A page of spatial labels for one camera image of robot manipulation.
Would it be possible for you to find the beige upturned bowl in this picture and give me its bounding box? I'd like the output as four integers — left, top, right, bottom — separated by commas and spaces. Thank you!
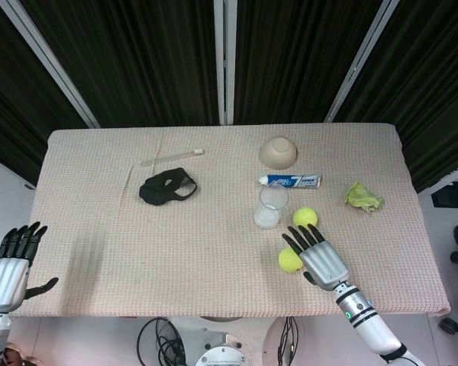
258, 136, 298, 171

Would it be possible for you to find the black electronic device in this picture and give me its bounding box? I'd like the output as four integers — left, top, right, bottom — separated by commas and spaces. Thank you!
430, 178, 458, 209

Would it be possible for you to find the black hanging cable bundle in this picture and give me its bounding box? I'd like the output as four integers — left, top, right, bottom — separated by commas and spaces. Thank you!
276, 316, 302, 366

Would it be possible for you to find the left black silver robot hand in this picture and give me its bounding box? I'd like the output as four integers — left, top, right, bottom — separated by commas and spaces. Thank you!
0, 221, 60, 310

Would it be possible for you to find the crumpled yellow-green cloth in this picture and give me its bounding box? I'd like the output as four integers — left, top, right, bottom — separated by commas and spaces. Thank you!
343, 181, 385, 214

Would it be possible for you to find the clear plastic cup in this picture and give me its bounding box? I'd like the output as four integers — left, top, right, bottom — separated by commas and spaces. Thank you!
253, 185, 290, 230

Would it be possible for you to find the beige checkered tablecloth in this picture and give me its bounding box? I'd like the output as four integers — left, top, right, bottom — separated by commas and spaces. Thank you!
8, 122, 452, 318

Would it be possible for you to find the black eye mask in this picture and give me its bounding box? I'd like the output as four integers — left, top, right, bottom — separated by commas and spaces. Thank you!
138, 167, 199, 207

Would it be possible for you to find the brown object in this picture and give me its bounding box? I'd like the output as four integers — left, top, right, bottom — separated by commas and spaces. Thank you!
0, 341, 43, 366

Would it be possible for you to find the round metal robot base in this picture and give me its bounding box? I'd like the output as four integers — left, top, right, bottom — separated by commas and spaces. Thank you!
195, 329, 253, 366

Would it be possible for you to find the white blue toothpaste tube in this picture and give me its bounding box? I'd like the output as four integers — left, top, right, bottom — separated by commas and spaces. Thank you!
257, 173, 323, 190

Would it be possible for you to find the black curtain panel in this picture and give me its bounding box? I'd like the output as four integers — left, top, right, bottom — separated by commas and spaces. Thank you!
18, 0, 221, 127
233, 0, 383, 125
332, 0, 458, 194
0, 0, 89, 188

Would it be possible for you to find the black coiled cable bundle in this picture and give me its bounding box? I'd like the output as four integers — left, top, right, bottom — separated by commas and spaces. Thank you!
137, 316, 186, 366

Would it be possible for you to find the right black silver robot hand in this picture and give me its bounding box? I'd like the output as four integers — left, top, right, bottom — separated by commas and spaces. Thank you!
281, 223, 350, 293

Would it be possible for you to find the black caster wheel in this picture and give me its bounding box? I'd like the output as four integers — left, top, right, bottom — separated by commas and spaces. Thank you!
438, 317, 458, 336

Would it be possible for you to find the clear tube with white cap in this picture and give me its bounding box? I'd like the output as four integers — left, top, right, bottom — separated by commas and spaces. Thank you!
140, 147, 205, 167

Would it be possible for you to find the grey metal frame post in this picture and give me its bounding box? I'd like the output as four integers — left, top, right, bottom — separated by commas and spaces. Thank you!
212, 0, 238, 126
323, 0, 401, 124
0, 0, 101, 129

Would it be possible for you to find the yellow tennis ball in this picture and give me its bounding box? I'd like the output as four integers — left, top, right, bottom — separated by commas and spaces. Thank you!
277, 247, 303, 273
292, 207, 319, 230

